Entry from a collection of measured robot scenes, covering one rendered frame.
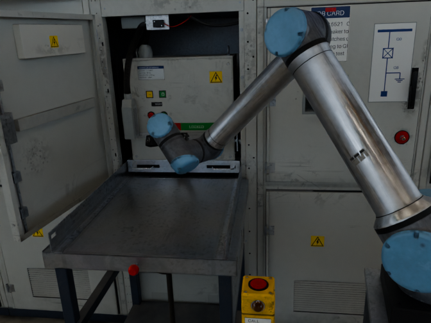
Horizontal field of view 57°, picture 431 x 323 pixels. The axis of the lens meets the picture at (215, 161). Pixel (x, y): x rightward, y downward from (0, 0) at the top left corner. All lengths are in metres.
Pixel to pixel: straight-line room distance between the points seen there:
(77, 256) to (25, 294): 1.19
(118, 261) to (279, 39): 0.81
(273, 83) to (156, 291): 1.36
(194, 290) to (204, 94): 1.00
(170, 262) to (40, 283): 1.28
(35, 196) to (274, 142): 0.98
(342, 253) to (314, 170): 0.43
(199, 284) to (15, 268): 1.00
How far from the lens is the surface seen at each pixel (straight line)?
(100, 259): 1.33
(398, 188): 0.98
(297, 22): 1.01
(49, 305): 2.49
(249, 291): 1.00
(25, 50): 1.50
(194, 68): 1.78
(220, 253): 1.24
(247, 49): 1.71
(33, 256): 2.35
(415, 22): 1.77
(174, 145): 1.34
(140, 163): 1.93
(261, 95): 1.25
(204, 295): 2.16
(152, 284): 2.19
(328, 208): 1.87
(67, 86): 1.71
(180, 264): 1.25
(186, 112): 1.82
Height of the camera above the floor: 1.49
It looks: 18 degrees down
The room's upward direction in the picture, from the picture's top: 2 degrees counter-clockwise
